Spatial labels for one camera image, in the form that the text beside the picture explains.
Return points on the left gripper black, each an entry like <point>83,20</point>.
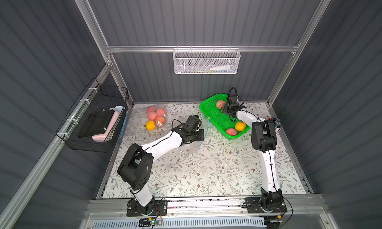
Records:
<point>199,134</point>

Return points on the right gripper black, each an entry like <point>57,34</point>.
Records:
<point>231,108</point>

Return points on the orange red peach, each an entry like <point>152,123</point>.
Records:
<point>160,121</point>

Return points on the clear zip-top bag blue zipper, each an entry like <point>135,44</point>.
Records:
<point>135,122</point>

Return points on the yellow peach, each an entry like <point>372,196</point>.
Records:
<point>150,125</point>
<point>240,126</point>

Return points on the pink peach with leaf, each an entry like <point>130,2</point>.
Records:
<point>152,115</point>

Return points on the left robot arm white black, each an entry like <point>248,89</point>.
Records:
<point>135,168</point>

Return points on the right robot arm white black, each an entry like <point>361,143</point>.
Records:
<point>264,141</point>

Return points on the pink peach top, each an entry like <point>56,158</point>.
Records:
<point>220,104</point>

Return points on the pink peach bottom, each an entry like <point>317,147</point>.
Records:
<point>231,132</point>

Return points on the pink peach behind bag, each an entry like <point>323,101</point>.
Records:
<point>151,109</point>

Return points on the green plastic basket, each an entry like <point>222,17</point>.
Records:
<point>221,121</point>

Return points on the white tube in basket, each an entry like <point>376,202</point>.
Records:
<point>225,68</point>

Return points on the pink pen cup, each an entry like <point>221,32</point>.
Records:
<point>277,123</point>

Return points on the black pouch in basket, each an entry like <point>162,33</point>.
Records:
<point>95,124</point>

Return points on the white wire wall basket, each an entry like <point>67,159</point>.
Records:
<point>199,61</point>

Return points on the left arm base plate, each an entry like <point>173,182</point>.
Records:
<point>154,208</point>

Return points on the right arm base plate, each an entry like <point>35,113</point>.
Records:
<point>263,205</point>

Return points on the black wire wall basket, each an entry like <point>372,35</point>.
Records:
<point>97,97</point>

